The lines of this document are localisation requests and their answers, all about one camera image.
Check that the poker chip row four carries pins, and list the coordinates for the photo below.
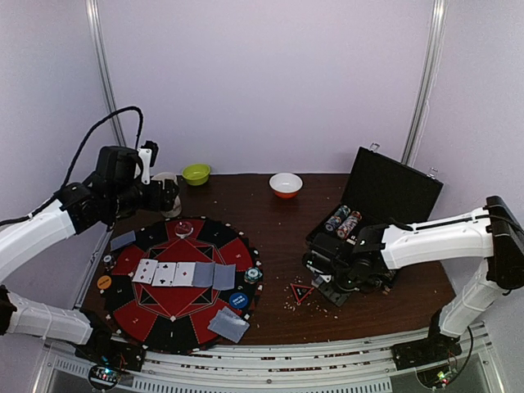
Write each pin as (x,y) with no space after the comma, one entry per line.
(337,218)

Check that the left aluminium post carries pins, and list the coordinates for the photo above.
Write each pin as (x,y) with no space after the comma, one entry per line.
(95,27)

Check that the red black triangle token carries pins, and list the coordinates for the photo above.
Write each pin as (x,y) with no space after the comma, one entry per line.
(300,292)

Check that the white printed mug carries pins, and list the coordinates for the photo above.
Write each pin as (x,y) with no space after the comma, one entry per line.
(170,183)

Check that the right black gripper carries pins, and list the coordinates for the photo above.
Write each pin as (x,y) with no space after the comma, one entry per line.
(318,264)

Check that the round red black poker mat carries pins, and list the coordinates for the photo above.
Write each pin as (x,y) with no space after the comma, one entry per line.
(175,319)

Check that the aluminium post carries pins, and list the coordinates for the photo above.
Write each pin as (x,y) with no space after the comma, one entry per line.
(95,27)
(429,75)

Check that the black poker chip case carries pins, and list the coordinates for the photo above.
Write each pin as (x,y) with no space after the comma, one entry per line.
(385,191)

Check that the three of diamonds card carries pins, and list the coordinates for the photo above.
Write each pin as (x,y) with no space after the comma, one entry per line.
(145,271)

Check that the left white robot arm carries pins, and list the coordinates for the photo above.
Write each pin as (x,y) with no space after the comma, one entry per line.
(73,209)

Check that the right arm base board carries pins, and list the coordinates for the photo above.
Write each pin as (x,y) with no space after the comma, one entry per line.
(430,356)

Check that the blue small blind button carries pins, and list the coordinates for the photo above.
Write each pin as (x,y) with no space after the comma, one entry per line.
(238,300)

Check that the orange big blind button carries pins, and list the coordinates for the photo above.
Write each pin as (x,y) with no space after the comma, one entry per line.
(104,282)

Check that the green bowl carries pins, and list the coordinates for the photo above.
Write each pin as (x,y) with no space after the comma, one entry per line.
(196,174)

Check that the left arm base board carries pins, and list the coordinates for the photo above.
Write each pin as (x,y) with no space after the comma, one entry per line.
(114,369)

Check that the dealt blue card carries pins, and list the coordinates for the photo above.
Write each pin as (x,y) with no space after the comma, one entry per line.
(225,315)
(231,332)

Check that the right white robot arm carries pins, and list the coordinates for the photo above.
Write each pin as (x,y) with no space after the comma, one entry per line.
(490,233)

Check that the teal poker chip stack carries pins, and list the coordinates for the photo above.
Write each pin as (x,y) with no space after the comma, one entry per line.
(253,275)

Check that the aluminium front rail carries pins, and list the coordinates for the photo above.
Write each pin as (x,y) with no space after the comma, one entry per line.
(360,365)

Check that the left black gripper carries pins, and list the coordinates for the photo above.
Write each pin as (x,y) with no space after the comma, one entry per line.
(155,203)

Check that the diamonds face-up card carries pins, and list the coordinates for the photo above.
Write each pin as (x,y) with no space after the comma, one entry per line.
(184,274)

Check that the board card face-down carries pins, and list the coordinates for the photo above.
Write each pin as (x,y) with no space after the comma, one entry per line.
(224,277)
(203,275)

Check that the clear dealer button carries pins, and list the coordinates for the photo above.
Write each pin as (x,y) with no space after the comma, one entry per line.
(183,229)

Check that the single blue playing card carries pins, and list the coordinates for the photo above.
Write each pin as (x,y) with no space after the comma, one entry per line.
(122,240)

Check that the clubs face-up card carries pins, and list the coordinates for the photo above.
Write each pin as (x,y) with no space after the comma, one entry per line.
(164,274)

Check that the right aluminium post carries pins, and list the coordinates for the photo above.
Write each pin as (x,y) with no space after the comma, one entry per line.
(429,75)

